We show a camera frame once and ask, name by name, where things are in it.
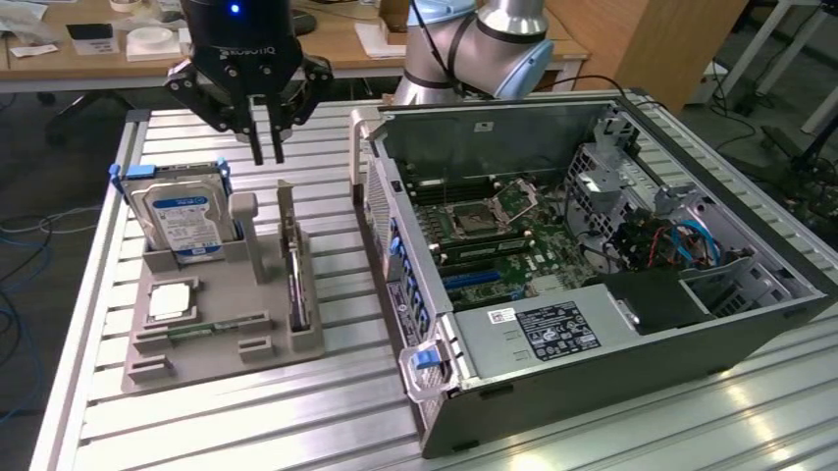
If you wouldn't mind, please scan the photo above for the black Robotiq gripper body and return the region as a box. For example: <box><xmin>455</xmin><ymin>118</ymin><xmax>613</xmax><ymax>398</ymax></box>
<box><xmin>179</xmin><ymin>0</ymin><xmax>311</xmax><ymax>108</ymax></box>

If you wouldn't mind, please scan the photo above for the graphics card with fan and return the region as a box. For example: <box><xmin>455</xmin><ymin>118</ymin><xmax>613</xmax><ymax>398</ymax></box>
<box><xmin>274</xmin><ymin>178</ymin><xmax>315</xmax><ymax>336</ymax></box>

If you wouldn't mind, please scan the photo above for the white flat box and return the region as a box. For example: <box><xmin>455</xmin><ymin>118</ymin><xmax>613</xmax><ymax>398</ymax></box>
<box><xmin>355</xmin><ymin>22</ymin><xmax>410</xmax><ymax>61</ymax></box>

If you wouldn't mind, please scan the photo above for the black office chair base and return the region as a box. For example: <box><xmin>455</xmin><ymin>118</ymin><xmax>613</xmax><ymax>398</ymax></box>
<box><xmin>36</xmin><ymin>90</ymin><xmax>136</xmax><ymax>147</ymax></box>

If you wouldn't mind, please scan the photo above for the brown cardboard box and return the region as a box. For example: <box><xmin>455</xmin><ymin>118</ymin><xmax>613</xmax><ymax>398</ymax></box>
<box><xmin>379</xmin><ymin>0</ymin><xmax>421</xmax><ymax>31</ymax></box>

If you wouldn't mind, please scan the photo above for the wooden desk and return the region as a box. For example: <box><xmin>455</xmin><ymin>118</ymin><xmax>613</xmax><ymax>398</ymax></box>
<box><xmin>0</xmin><ymin>0</ymin><xmax>591</xmax><ymax>94</ymax></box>

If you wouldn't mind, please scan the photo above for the hard disk with blue carrier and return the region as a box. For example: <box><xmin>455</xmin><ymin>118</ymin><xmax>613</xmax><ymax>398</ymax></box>
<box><xmin>107</xmin><ymin>157</ymin><xmax>232</xmax><ymax>267</ymax></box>

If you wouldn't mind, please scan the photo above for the black and white box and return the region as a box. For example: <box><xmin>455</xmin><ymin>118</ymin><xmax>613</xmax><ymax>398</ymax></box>
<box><xmin>64</xmin><ymin>23</ymin><xmax>122</xmax><ymax>57</ymax></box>

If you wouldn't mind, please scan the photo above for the clear plastic bag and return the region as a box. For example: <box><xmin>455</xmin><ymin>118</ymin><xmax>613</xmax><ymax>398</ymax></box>
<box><xmin>0</xmin><ymin>2</ymin><xmax>48</xmax><ymax>41</ymax></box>

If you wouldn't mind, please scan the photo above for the CPU socket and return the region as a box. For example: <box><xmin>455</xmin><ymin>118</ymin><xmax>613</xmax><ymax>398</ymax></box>
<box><xmin>445</xmin><ymin>200</ymin><xmax>503</xmax><ymax>241</ymax></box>

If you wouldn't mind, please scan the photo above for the metal socket cover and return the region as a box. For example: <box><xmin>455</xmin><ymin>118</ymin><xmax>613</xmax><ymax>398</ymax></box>
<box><xmin>491</xmin><ymin>177</ymin><xmax>542</xmax><ymax>210</ymax></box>

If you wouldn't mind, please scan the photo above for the silver CPU chip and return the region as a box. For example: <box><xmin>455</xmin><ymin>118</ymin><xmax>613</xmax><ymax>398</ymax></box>
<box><xmin>147</xmin><ymin>284</ymin><xmax>196</xmax><ymax>320</ymax></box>

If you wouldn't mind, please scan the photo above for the RAM stick with black chips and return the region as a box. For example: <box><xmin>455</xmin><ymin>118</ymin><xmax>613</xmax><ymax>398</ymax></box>
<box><xmin>434</xmin><ymin>237</ymin><xmax>533</xmax><ymax>259</ymax></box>

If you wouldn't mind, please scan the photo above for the green RAM stick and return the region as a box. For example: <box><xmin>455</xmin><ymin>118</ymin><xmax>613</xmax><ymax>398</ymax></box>
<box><xmin>144</xmin><ymin>316</ymin><xmax>261</xmax><ymax>338</ymax></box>

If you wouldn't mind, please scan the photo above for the blue expansion slot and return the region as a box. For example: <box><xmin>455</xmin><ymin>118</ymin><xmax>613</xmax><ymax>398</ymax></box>
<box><xmin>443</xmin><ymin>268</ymin><xmax>503</xmax><ymax>291</ymax></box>

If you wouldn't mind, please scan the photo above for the green motherboard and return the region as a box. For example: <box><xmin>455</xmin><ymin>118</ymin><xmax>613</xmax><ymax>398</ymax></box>
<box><xmin>402</xmin><ymin>171</ymin><xmax>610</xmax><ymax>313</ymax></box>

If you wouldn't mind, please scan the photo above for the grey plastic parts rack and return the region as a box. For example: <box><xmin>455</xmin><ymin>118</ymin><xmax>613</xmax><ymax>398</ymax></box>
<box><xmin>120</xmin><ymin>192</ymin><xmax>329</xmax><ymax>393</ymax></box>

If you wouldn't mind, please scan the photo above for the perforated metal drive cage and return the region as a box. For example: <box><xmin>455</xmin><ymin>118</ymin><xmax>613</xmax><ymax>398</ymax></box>
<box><xmin>562</xmin><ymin>141</ymin><xmax>658</xmax><ymax>276</ymax></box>

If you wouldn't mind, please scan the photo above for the wooden cabinet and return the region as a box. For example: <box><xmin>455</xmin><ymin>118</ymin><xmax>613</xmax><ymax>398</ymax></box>
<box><xmin>546</xmin><ymin>0</ymin><xmax>752</xmax><ymax>114</ymax></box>

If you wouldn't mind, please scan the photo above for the grey power supply unit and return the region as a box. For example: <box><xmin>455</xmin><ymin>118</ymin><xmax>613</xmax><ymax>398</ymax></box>
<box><xmin>454</xmin><ymin>284</ymin><xmax>641</xmax><ymax>385</ymax></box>

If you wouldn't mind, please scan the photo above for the open black PC case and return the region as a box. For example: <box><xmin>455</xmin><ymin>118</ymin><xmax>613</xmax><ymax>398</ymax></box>
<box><xmin>350</xmin><ymin>87</ymin><xmax>838</xmax><ymax>460</ymax></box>

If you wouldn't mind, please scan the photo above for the metal disk bay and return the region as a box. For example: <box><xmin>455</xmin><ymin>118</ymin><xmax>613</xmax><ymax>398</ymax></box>
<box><xmin>677</xmin><ymin>247</ymin><xmax>828</xmax><ymax>321</ymax></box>

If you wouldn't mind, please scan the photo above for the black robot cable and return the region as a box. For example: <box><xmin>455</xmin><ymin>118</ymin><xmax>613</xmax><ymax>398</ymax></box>
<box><xmin>407</xmin><ymin>0</ymin><xmax>670</xmax><ymax>112</ymax></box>

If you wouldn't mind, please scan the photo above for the white floor cable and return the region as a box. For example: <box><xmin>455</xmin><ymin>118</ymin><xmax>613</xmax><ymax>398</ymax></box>
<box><xmin>0</xmin><ymin>204</ymin><xmax>102</xmax><ymax>236</ymax></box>

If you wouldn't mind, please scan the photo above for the blue floor cable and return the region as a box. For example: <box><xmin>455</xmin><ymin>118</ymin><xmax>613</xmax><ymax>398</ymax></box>
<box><xmin>0</xmin><ymin>229</ymin><xmax>55</xmax><ymax>424</ymax></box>

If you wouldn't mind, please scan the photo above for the red wire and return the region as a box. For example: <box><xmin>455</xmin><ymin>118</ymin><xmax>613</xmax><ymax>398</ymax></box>
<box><xmin>646</xmin><ymin>226</ymin><xmax>684</xmax><ymax>269</ymax></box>

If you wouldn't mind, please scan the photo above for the blue wire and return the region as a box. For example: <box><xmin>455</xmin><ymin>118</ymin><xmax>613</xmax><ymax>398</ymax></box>
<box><xmin>670</xmin><ymin>220</ymin><xmax>724</xmax><ymax>269</ymax></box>

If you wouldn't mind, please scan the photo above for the white table frame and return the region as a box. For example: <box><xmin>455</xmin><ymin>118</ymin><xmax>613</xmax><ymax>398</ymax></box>
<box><xmin>716</xmin><ymin>0</ymin><xmax>838</xmax><ymax>134</ymax></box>

